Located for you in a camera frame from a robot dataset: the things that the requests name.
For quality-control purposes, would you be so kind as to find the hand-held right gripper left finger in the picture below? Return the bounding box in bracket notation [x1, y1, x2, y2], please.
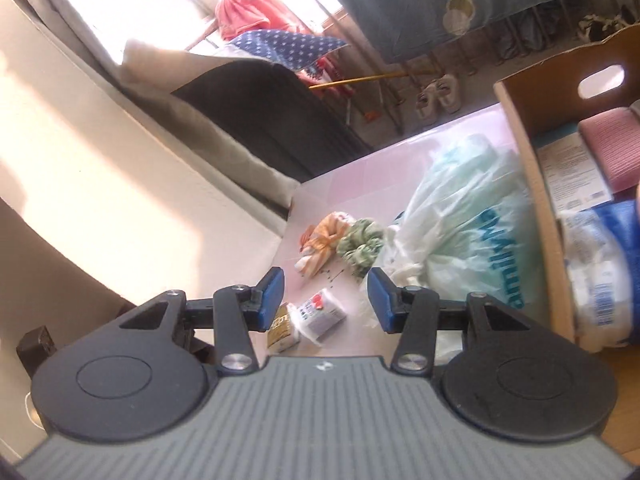
[102, 266, 286, 377]

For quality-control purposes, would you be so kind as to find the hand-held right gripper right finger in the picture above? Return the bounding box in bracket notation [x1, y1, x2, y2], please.
[366, 266, 544, 376]

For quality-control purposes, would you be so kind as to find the brown packet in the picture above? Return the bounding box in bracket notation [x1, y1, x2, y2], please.
[267, 302, 301, 351]

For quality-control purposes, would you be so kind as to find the white tissue packet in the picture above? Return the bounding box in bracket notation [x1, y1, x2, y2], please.
[295, 287, 348, 345]

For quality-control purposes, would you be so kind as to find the green scrunchie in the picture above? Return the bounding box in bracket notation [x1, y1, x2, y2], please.
[336, 217, 386, 278]

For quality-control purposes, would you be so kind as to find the orange striped towel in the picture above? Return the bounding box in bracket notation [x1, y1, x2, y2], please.
[295, 212, 351, 277]

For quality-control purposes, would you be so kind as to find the cardboard box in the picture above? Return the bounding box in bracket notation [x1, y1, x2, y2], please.
[492, 25, 640, 356]

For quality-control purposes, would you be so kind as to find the blue wipes packet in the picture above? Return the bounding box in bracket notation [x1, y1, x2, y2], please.
[557, 200, 640, 348]

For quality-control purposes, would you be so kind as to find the clear cloth packet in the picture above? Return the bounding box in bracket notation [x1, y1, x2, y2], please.
[536, 132, 615, 221]

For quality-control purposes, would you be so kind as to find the pale green plastic bag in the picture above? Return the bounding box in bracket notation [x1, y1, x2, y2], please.
[360, 134, 551, 366]

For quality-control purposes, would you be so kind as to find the pink printed tablecloth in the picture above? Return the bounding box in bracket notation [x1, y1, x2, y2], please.
[267, 102, 551, 361]

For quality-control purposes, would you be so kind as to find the metal railing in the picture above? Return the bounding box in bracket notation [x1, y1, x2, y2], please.
[200, 0, 640, 136]

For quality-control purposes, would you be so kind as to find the yellow stick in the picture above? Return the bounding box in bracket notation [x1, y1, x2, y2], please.
[308, 71, 426, 90]

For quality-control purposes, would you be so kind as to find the dark brown block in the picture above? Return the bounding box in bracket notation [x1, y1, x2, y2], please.
[16, 326, 54, 380]

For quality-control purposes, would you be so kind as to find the blue star print cloth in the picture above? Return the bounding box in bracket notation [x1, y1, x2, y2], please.
[227, 30, 348, 72]

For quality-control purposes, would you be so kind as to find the pink rolled towel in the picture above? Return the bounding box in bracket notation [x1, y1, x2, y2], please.
[577, 107, 640, 193]

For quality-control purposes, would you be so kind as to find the red garment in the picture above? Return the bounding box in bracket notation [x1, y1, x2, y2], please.
[214, 0, 351, 101]

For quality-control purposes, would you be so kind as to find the blue circle print bedsheet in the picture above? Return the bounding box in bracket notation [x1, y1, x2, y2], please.
[315, 0, 640, 63]

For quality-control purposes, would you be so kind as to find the grey cloth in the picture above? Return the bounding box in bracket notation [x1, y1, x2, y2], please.
[510, 7, 546, 53]

